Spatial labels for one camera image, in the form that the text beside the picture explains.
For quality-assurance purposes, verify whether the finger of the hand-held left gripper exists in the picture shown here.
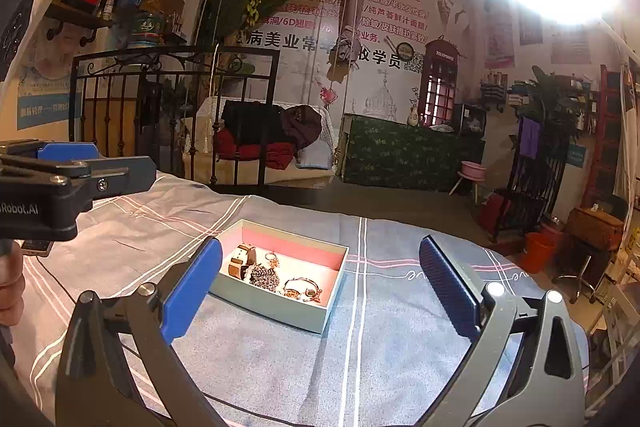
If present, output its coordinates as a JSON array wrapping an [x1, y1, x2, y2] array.
[[0, 155, 157, 198], [0, 138, 104, 166]]

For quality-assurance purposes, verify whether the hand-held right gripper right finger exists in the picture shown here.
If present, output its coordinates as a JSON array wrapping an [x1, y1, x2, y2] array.
[[419, 234, 588, 427]]

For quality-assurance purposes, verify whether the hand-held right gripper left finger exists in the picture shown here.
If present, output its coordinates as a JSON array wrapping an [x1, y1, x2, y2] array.
[[55, 237, 228, 427]]

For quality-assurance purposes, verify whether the pearl strap watch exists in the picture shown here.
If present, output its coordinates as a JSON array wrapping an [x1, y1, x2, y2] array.
[[227, 244, 258, 281]]

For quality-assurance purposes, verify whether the sparkly beaded necklace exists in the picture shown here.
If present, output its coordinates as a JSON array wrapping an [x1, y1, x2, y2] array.
[[247, 262, 284, 294]]

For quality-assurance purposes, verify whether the pink-lined jewelry box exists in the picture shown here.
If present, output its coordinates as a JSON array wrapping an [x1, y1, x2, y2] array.
[[207, 219, 350, 335]]

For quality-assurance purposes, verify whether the thin gold bangle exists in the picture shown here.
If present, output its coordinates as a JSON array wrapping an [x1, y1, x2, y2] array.
[[283, 276, 317, 299]]

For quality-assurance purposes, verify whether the person's left hand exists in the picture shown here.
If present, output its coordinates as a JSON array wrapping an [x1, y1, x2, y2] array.
[[0, 247, 26, 330]]

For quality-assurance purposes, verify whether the striped blue-grey blanket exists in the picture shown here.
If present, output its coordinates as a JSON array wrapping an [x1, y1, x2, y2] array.
[[10, 171, 588, 427]]

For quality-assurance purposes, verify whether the red bag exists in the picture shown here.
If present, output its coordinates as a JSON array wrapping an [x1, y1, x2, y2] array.
[[479, 192, 511, 233]]

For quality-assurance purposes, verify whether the red bucket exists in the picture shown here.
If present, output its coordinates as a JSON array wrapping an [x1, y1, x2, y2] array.
[[524, 232, 557, 275]]

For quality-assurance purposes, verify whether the pink stool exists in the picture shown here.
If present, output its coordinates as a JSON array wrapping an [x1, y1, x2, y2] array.
[[448, 160, 483, 202]]

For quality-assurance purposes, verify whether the chrome stool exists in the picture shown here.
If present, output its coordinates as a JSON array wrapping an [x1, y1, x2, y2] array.
[[552, 247, 601, 305]]

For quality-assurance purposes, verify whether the green floral covered cabinet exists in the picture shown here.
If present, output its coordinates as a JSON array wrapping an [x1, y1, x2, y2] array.
[[341, 113, 486, 192]]

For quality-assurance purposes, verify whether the black cloth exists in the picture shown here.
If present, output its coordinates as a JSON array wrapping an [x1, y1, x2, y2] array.
[[221, 101, 283, 148]]

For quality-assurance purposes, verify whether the green round tin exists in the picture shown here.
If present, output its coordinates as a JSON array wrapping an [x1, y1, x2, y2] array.
[[131, 14, 168, 48]]

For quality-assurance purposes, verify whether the white wicker swing sofa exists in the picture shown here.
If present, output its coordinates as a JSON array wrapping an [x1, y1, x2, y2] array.
[[182, 96, 337, 185]]

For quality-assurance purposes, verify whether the red cloth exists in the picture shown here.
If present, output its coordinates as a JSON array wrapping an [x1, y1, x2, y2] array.
[[215, 129, 301, 170]]

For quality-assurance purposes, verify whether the black iron stand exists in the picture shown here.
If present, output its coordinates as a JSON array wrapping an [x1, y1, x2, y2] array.
[[492, 147, 568, 243]]

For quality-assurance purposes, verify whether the purple cloth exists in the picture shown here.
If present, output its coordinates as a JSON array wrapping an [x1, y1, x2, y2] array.
[[517, 117, 542, 160]]

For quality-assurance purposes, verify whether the light blue pillow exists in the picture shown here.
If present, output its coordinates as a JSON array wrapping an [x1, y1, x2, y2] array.
[[295, 142, 335, 170]]

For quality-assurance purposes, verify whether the dark brown jacket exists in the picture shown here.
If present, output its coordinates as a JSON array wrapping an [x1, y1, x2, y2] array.
[[280, 105, 323, 148]]

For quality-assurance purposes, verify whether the leafy potted plant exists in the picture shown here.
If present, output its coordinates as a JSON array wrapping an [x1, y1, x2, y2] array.
[[515, 67, 583, 148]]

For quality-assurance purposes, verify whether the red ladder shelf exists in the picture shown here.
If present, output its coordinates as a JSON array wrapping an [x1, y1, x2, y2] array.
[[585, 64, 623, 208]]

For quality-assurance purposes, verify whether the red phone booth decoration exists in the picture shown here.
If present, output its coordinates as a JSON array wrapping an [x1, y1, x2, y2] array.
[[417, 39, 460, 128]]

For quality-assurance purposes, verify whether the blue wall poster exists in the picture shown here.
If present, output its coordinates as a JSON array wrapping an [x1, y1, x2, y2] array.
[[17, 82, 71, 130]]

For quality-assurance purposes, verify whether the wooden wall shelf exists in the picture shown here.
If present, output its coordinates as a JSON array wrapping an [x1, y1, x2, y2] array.
[[44, 2, 117, 48]]

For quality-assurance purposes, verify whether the black iron bed frame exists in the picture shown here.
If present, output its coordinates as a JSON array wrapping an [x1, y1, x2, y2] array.
[[69, 46, 281, 188]]

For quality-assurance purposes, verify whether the large printed wall banner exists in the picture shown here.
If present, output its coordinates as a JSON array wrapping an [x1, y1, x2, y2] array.
[[225, 0, 443, 75]]

